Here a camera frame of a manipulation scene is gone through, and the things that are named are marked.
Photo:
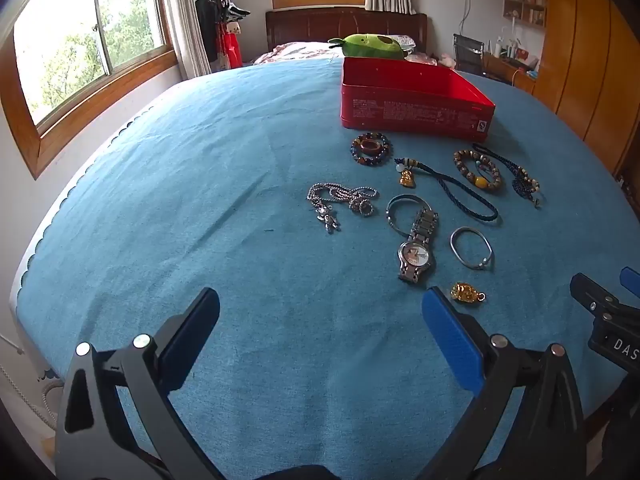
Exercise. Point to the red tin box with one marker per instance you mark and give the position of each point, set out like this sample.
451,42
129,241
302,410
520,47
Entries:
400,110

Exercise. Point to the plain silver bangle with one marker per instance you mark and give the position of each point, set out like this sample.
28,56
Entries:
456,252

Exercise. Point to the black chair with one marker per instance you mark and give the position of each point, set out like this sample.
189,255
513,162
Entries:
467,55

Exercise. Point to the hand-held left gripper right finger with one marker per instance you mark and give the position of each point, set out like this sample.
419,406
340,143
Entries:
452,341

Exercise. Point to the pink quilt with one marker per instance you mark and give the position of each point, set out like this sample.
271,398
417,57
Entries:
295,51

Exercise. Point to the wooden coat rack with clothes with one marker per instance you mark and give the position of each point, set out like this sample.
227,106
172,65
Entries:
215,5

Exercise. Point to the patterned silver bangle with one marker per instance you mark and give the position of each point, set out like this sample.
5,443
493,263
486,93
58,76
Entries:
391,220

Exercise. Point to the silver wristwatch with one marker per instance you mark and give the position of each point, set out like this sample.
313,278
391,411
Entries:
416,256

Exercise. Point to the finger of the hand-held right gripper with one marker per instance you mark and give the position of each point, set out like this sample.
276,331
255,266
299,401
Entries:
590,296
631,281

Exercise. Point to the blue blanket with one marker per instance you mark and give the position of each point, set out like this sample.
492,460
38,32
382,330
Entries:
225,170

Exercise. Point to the wooden wall shelf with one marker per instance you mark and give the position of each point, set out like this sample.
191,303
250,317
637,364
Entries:
525,5

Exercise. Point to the wooden wardrobe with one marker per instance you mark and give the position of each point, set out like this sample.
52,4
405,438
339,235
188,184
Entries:
585,50

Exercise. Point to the dark wooden headboard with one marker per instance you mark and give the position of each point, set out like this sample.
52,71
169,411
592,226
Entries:
310,25

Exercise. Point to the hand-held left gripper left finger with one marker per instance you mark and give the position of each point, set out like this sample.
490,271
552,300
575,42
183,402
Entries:
191,339

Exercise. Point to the wooden desk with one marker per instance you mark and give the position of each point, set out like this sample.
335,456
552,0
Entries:
505,70

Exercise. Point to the gold charm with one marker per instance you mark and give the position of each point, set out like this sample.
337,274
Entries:
462,293

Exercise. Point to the large wooden frame window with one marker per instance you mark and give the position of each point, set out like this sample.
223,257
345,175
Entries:
75,40

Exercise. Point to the green avocado plush toy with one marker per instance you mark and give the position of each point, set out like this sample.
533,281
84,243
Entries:
367,45

